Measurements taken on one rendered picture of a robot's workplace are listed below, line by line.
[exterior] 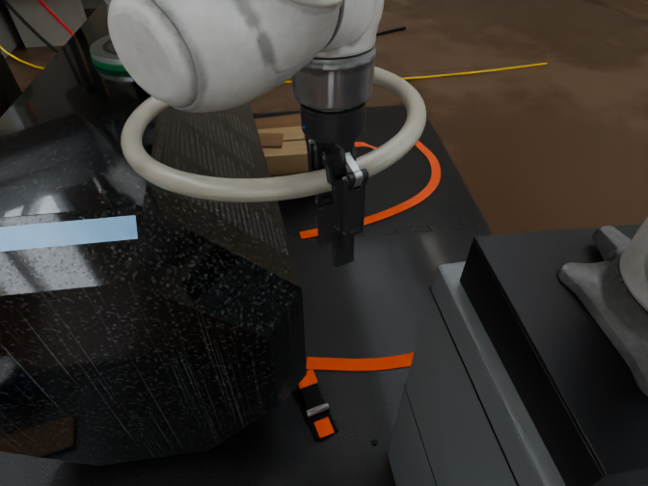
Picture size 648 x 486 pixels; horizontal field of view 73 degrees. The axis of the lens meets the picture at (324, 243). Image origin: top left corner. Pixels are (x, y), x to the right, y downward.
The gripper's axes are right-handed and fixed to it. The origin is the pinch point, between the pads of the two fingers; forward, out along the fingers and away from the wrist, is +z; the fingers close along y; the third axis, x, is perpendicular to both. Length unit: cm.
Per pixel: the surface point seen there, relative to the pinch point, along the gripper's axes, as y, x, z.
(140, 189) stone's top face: 25.8, 23.9, 0.2
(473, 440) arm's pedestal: -25.3, -9.8, 23.7
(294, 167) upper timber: 119, -36, 64
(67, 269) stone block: 19.2, 37.9, 7.1
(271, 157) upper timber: 122, -27, 58
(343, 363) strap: 31, -17, 85
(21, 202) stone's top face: 30, 42, 0
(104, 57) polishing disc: 80, 24, -6
